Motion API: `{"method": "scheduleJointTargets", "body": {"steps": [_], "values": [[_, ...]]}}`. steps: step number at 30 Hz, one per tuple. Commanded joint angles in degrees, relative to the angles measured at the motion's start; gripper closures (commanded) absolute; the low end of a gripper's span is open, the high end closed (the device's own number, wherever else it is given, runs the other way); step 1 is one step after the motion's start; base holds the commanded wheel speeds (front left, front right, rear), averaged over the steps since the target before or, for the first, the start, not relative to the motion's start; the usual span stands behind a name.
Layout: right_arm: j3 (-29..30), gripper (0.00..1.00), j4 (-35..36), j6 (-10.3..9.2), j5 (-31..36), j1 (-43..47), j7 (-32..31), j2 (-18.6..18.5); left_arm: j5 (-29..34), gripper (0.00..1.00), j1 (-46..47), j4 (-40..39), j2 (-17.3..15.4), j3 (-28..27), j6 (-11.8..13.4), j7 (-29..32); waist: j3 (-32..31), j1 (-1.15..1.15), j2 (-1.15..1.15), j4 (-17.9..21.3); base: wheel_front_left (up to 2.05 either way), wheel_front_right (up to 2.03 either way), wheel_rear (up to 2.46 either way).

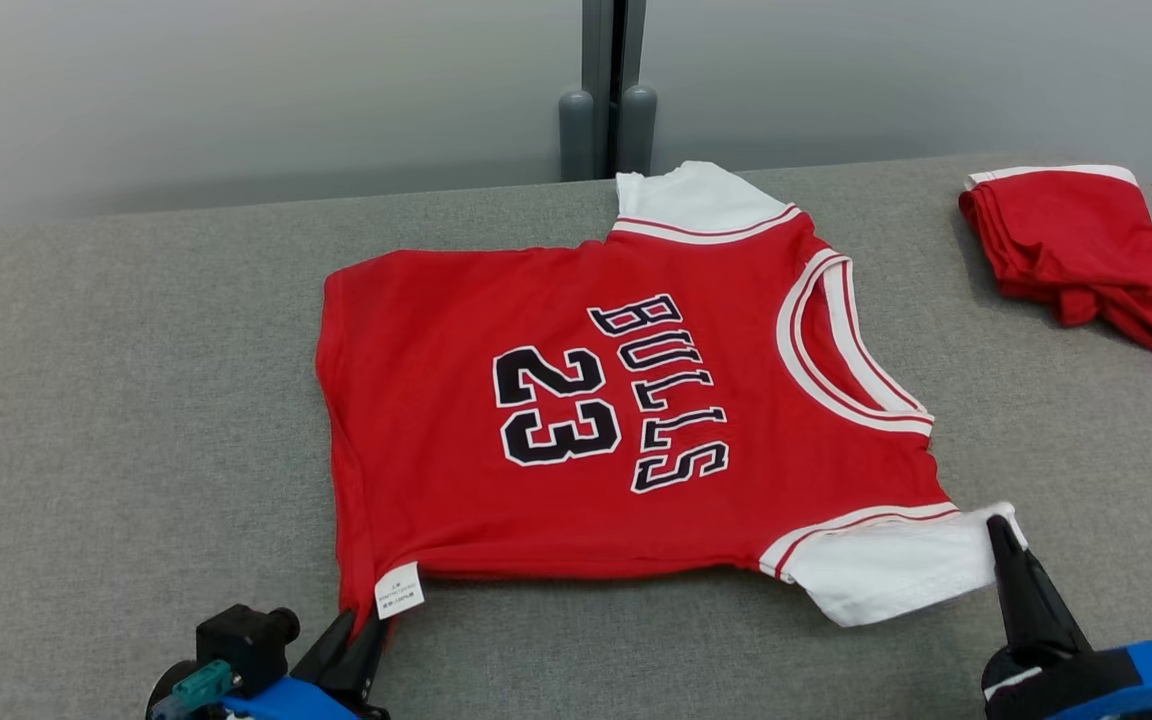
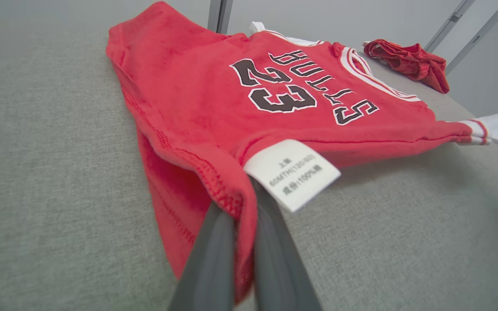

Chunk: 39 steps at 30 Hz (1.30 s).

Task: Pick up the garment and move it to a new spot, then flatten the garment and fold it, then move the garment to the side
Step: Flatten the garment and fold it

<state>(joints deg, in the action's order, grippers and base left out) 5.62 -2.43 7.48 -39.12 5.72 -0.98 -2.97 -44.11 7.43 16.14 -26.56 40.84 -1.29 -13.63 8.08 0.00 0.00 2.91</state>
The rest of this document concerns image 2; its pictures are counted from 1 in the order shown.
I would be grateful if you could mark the red Bulls 23 jersey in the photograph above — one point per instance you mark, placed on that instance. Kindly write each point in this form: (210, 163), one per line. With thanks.
(188, 95)

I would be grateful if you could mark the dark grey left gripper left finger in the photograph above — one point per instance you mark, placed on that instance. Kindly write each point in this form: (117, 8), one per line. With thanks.
(210, 268)

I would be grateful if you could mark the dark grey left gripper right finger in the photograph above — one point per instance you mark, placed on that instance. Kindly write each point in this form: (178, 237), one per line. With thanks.
(279, 268)

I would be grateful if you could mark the red shorts white side stripe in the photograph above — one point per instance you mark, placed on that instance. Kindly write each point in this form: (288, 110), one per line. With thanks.
(413, 62)

